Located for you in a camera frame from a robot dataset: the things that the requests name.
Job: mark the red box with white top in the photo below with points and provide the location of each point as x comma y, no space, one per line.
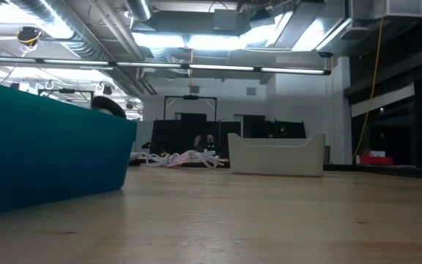
376,160

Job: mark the black background rig frame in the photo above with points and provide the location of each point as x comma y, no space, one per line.
190,97

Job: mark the black partition panels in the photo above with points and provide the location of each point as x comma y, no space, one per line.
269,130

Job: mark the white plastic bin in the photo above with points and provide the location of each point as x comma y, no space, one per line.
277,157

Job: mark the grey cloth cover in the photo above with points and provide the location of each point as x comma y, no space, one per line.
143,135

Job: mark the teal plastic tray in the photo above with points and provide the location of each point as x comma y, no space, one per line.
50,154

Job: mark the long ceiling light strip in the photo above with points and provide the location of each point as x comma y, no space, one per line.
218,67

